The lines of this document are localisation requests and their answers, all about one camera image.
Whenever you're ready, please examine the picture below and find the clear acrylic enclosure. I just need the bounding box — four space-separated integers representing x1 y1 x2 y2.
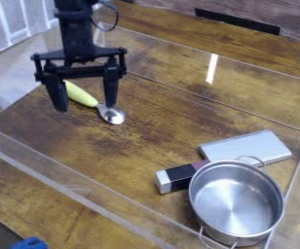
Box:
0 28 300 249

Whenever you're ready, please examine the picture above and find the spoon with yellow handle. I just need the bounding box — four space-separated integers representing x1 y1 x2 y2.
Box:
65 81 125 125

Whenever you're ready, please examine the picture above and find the blue object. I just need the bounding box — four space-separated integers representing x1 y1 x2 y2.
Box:
10 236 49 249

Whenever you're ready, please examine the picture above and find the silver metal pot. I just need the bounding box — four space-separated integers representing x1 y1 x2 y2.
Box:
188 157 285 249

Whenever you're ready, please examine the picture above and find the silver flat rectangular box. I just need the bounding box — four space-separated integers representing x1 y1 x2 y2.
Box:
199 130 292 166

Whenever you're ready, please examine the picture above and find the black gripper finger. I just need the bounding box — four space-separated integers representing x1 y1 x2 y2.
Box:
104 66 120 108
45 75 69 112

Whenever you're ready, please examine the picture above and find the black and silver block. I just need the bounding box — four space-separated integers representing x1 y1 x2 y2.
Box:
156 160 211 195

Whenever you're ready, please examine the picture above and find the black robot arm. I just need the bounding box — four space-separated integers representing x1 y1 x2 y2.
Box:
30 0 128 112

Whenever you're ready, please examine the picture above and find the black strip on table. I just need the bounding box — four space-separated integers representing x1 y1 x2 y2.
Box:
195 8 280 36

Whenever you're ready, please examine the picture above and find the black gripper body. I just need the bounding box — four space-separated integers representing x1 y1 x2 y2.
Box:
30 6 128 82

